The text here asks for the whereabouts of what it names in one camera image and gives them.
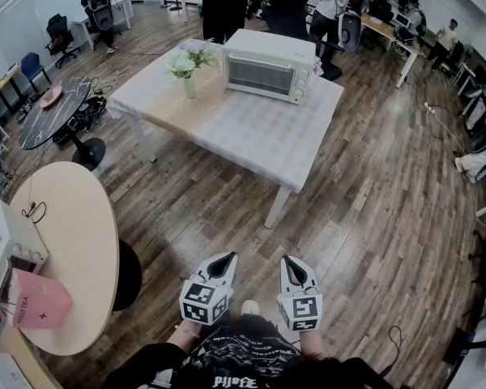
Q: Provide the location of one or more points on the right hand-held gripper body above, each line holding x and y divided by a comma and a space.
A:
301, 310

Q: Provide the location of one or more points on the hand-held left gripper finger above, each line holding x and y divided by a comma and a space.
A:
232, 272
204, 269

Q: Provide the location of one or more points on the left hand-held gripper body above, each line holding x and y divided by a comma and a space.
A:
204, 302

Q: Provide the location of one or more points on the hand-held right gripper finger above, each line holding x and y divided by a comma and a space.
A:
284, 278
309, 278

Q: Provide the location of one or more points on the white oven door with glass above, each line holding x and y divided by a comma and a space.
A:
259, 74

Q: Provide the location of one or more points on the white oven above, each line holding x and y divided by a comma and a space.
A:
267, 43

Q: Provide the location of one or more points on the person's right forearm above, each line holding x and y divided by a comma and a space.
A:
309, 343

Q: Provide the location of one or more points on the person's left forearm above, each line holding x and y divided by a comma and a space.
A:
182, 340

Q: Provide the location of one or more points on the person's white shoe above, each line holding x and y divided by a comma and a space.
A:
250, 307

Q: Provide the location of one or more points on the person's black printed shirt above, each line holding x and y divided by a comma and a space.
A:
243, 355

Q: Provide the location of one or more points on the white table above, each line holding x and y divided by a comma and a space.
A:
277, 209

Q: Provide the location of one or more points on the round beige table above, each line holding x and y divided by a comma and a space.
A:
77, 249

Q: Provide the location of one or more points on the pale checked tablecloth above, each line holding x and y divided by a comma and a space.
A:
251, 136

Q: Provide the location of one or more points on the beige table runner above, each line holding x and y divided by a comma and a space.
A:
178, 112

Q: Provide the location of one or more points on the pink paper bag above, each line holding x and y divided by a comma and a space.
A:
38, 300

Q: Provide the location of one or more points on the pale green vase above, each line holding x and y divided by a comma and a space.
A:
189, 88

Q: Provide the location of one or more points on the white appliance with knobs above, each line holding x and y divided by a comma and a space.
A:
12, 225

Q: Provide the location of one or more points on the white power strip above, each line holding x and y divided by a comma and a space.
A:
429, 108

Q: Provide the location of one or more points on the white and purple flower bouquet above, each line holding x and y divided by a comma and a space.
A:
188, 61

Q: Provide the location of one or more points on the round black marble table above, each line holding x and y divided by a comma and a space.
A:
52, 120

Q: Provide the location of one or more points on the pink plate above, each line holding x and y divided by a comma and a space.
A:
50, 97

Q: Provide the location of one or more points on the wooden desk with white legs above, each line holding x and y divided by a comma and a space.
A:
382, 31

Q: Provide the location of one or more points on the black office chair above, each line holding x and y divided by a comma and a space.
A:
285, 14
60, 39

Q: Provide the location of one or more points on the blue chair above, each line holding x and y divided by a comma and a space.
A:
33, 65

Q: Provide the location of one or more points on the small wooden side desk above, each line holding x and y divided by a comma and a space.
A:
4, 85

